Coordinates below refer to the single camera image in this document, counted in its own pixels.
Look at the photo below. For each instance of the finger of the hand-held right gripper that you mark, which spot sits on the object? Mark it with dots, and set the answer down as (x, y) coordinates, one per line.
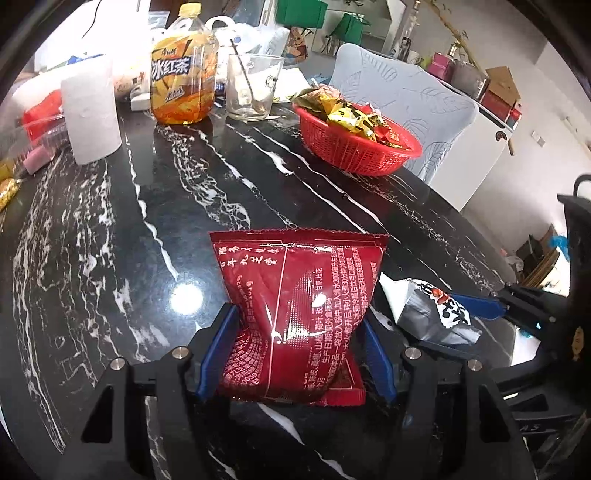
(450, 354)
(480, 307)

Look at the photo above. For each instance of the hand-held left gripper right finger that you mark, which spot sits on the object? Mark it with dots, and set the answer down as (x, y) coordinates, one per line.
(381, 364)

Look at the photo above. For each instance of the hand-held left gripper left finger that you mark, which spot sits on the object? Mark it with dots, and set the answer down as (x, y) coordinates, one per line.
(217, 355)

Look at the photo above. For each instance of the silver white snack packet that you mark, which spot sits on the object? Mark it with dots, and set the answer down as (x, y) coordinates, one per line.
(434, 314)

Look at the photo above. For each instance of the dark red snack packet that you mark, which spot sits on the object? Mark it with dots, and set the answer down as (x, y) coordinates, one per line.
(295, 300)

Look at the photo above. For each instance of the red cartoon snack packet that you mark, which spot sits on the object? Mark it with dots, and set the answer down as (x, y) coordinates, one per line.
(392, 136)

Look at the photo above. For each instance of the red plastic basket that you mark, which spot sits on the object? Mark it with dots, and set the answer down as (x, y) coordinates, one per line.
(355, 154)

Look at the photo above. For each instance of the yellow black snack packet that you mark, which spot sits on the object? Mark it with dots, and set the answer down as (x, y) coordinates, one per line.
(355, 120)

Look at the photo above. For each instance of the yellow red snack packet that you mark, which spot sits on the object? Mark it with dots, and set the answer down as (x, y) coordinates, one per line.
(318, 99)

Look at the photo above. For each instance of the teal bag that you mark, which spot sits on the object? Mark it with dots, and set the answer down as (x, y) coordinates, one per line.
(559, 249)

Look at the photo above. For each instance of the white sideboard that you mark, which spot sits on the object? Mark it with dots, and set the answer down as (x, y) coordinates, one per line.
(480, 152)

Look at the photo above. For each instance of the red box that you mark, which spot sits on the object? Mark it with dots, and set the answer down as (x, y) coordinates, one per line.
(501, 108)

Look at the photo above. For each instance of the chair with grey leaf cover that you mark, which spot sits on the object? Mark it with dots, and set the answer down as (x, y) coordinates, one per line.
(415, 97)

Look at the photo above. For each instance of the open flap cardboard box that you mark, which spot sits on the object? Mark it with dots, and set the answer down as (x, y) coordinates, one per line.
(502, 83)

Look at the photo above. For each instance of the grey metal box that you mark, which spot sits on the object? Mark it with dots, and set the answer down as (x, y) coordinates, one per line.
(468, 78)

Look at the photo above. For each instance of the clear glass cup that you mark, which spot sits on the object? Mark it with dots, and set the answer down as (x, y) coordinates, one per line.
(254, 104)

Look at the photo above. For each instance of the white mug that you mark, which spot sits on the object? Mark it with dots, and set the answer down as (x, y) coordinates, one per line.
(414, 57)

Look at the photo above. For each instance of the gold snack packet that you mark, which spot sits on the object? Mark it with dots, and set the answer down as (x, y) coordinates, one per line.
(9, 194)

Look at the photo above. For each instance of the pink block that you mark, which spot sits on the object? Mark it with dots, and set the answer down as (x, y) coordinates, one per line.
(39, 160)

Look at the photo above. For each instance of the bamboo stick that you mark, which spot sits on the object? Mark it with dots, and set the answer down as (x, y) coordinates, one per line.
(461, 39)

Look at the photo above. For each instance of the white paper towel roll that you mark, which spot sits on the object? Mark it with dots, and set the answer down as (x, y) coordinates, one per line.
(90, 115)

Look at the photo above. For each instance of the glass bottle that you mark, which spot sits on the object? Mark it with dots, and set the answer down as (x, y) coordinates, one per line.
(406, 37)

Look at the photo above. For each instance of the pink patterned box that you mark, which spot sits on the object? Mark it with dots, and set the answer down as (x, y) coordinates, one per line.
(131, 85)

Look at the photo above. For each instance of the metal stirrer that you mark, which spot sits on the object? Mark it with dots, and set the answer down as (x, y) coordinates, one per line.
(244, 69)

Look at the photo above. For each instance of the clear plastic box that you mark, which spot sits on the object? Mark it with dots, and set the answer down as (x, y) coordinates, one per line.
(27, 138)

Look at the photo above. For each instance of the red plastic packaging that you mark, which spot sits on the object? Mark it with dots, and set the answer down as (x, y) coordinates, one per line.
(44, 113)

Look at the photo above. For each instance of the clear plastic bag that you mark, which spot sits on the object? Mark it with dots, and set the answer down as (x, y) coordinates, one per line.
(261, 41)

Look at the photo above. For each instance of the colourful printed bag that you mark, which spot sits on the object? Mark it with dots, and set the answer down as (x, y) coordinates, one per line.
(296, 46)

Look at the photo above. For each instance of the blue white packet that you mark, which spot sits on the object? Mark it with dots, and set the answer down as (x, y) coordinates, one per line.
(85, 57)

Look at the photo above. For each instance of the white appliance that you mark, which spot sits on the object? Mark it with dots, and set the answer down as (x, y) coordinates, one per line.
(115, 32)

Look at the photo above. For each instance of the large green tote bag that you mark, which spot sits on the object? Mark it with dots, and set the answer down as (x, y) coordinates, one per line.
(302, 13)

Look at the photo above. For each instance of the wall switch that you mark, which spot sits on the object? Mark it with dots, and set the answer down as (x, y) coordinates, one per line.
(538, 138)

